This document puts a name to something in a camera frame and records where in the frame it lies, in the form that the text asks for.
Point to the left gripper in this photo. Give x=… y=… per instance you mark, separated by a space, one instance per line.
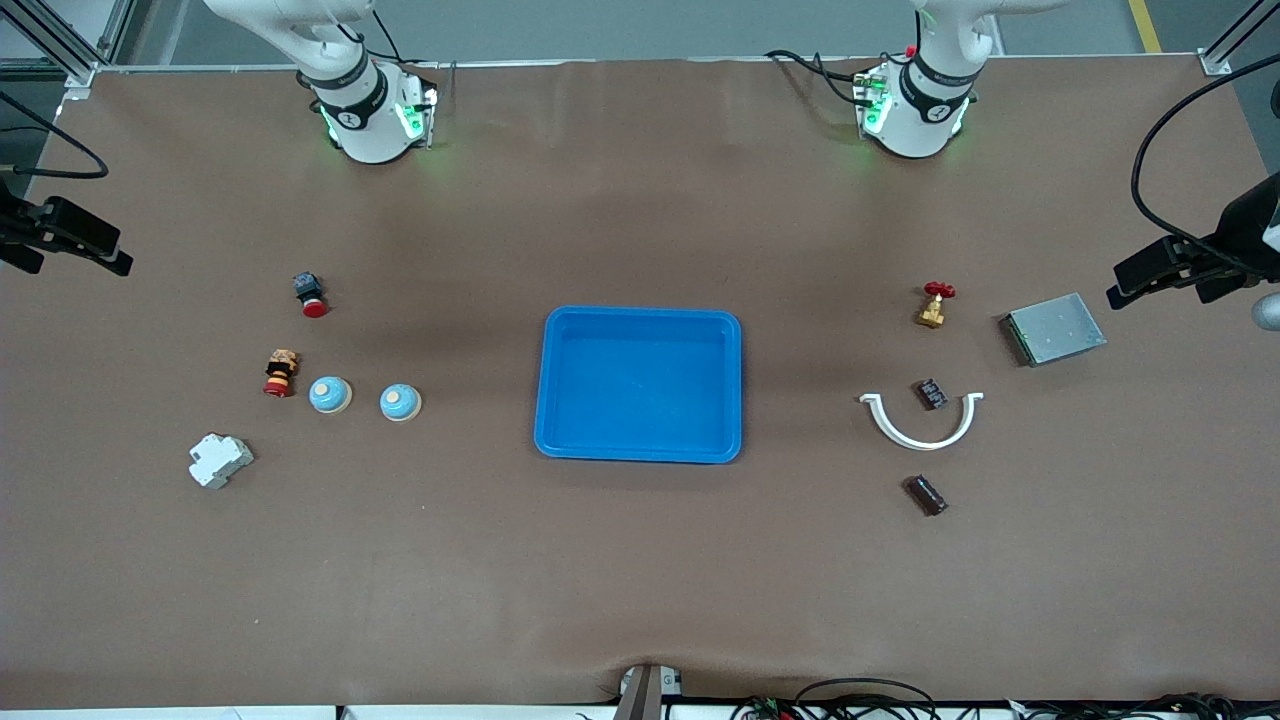
x=1240 y=229

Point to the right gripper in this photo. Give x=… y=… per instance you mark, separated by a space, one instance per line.
x=12 y=226

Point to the short dark electrolytic capacitor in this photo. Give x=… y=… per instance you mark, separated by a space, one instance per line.
x=932 y=393

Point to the blue bell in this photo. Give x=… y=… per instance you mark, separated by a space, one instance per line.
x=400 y=402
x=330 y=395

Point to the long dark electrolytic capacitor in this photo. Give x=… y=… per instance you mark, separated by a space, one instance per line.
x=926 y=495

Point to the blue plastic tray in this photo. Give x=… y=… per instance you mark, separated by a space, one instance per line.
x=640 y=385

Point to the grey metal electronics box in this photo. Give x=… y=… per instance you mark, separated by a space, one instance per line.
x=1055 y=330

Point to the red orange black button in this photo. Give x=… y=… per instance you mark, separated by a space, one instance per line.
x=281 y=372

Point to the red button black body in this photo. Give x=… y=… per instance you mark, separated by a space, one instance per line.
x=314 y=306

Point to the white circuit breaker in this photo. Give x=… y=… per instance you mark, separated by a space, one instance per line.
x=218 y=460

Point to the white half-round pipe clamp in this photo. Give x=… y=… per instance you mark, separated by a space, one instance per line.
x=920 y=444

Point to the aluminium frame post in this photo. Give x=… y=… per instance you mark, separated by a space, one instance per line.
x=60 y=45
x=1230 y=40

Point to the aluminium table edge rail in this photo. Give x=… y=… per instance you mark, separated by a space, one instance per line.
x=600 y=62

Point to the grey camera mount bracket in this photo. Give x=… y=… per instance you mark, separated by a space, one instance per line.
x=640 y=695

